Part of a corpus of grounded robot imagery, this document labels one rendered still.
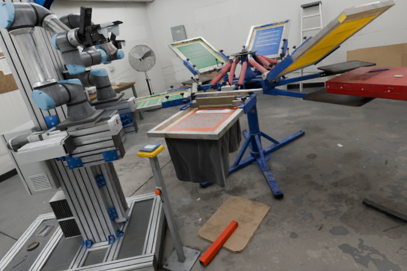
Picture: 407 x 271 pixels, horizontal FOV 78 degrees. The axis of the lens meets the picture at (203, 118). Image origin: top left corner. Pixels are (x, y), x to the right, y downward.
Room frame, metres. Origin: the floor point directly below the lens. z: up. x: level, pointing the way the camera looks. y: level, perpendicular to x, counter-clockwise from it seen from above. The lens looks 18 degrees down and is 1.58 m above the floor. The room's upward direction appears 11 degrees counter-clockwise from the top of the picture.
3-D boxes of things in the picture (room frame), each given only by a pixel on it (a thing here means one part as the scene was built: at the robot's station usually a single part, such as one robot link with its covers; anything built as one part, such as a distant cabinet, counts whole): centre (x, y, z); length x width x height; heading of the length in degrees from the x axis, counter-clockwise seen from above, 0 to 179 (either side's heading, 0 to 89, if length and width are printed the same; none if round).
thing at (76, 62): (1.27, 0.54, 1.58); 0.11 x 0.08 x 0.11; 152
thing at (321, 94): (2.24, -0.89, 0.91); 1.34 x 0.40 x 0.08; 28
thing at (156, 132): (1.94, -0.02, 0.97); 0.79 x 0.58 x 0.04; 148
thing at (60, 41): (1.26, 0.55, 1.67); 0.11 x 0.08 x 0.09; 67
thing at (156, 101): (2.86, 0.33, 1.05); 1.08 x 0.61 x 0.23; 88
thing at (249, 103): (2.00, -0.39, 0.97); 0.30 x 0.05 x 0.07; 148
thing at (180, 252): (1.52, 0.38, 0.48); 0.22 x 0.22 x 0.96; 58
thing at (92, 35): (1.19, 0.40, 1.67); 0.12 x 0.08 x 0.09; 67
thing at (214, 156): (1.69, 0.13, 0.74); 0.45 x 0.03 x 0.43; 58
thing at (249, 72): (2.83, -0.58, 0.67); 0.39 x 0.39 x 1.35
